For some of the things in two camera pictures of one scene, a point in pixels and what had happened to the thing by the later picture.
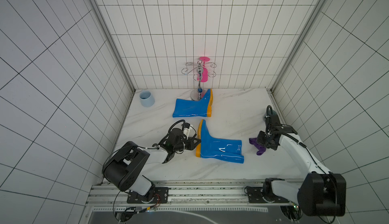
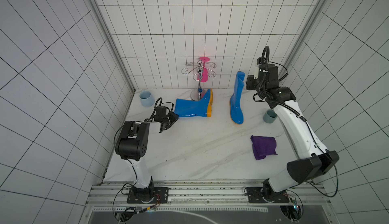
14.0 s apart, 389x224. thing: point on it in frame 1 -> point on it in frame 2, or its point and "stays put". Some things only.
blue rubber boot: (225, 150) -> (236, 100)
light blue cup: (147, 99) stays put
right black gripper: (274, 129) -> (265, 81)
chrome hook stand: (207, 67) stays put
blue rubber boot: (191, 108) stays put
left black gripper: (191, 146) -> (173, 116)
